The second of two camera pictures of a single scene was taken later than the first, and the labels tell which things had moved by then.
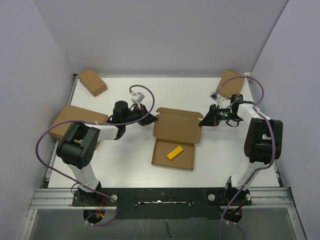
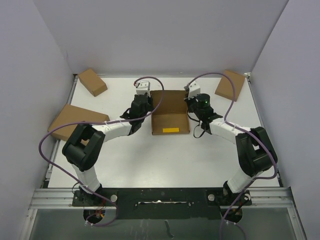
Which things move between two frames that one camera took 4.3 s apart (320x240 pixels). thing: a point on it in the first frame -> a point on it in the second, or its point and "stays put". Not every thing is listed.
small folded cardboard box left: (92, 82) stays put
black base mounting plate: (164, 203) stays put
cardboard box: (175, 132) -> (171, 116)
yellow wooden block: (175, 152) -> (171, 130)
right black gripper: (210, 120) -> (188, 102)
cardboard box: (232, 86) stays put
